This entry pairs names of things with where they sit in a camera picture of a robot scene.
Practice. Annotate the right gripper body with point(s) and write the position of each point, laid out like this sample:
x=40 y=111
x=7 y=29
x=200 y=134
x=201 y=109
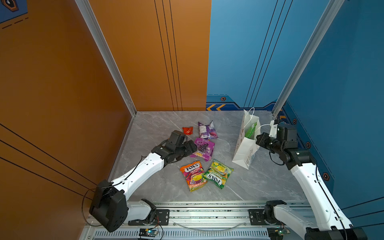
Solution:
x=270 y=143

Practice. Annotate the orange Fox's candy bag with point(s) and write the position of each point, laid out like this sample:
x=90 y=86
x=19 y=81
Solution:
x=194 y=175

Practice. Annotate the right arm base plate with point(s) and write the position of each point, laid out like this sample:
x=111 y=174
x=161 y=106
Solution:
x=259 y=217

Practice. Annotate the white paper gift bag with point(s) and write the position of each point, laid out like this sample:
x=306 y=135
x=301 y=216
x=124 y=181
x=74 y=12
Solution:
x=246 y=148

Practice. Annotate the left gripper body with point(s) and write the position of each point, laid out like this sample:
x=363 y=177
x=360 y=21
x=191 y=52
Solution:
x=184 y=150

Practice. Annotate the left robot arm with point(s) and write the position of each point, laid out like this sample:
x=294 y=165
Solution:
x=111 y=206

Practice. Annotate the right aluminium corner post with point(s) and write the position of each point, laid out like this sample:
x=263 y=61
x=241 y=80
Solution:
x=315 y=39

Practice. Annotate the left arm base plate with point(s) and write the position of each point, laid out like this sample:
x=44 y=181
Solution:
x=162 y=217

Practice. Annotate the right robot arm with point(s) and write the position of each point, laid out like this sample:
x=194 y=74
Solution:
x=331 y=223

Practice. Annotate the red candy wrapper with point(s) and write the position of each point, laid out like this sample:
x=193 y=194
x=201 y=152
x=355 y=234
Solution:
x=188 y=130

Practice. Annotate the aluminium frame rail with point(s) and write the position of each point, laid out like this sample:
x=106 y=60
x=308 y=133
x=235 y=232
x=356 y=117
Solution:
x=202 y=221

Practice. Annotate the circuit board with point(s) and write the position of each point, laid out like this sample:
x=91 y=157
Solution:
x=148 y=234
x=278 y=234

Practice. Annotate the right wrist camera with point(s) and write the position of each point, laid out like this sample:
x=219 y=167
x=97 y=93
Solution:
x=283 y=131

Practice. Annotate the left circuit board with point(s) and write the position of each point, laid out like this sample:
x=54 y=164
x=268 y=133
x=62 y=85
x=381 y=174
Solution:
x=148 y=234

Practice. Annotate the left aluminium corner post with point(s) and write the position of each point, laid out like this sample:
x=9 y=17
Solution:
x=101 y=42

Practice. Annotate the green chips bag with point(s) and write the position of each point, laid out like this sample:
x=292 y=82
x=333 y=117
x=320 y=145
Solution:
x=250 y=133

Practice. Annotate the aluminium corner post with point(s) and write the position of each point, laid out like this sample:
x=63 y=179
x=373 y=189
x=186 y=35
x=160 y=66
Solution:
x=101 y=42
x=315 y=39

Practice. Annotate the magenta raisin snack pouch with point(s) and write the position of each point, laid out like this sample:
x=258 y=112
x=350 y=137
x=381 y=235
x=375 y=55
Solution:
x=205 y=149

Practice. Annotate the green Fox's candy bag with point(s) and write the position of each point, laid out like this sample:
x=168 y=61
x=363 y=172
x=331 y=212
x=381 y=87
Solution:
x=218 y=173

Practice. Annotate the right circuit board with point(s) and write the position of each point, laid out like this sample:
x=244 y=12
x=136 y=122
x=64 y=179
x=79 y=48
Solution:
x=278 y=234

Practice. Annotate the purple snack packet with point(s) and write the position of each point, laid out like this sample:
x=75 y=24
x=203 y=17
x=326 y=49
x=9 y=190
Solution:
x=207 y=131

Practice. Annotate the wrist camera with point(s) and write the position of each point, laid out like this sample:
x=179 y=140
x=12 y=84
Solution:
x=176 y=139
x=283 y=131

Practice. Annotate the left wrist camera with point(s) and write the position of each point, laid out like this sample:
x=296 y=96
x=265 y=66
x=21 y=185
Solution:
x=176 y=139

